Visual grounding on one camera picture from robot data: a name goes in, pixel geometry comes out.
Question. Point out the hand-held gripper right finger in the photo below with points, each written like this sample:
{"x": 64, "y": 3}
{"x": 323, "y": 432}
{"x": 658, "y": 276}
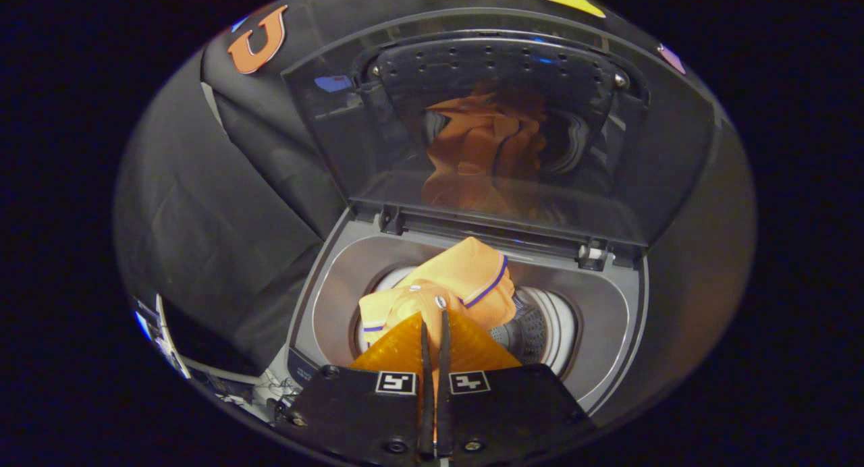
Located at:
{"x": 443, "y": 413}

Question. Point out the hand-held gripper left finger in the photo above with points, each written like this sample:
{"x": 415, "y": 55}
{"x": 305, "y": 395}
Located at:
{"x": 426, "y": 399}

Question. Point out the orange polo shirt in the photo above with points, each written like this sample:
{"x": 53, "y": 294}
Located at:
{"x": 466, "y": 271}

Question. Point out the dark washing machine lid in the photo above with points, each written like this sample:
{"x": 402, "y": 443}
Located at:
{"x": 364, "y": 150}

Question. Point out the black backdrop cloth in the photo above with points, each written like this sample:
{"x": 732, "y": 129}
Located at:
{"x": 202, "y": 217}

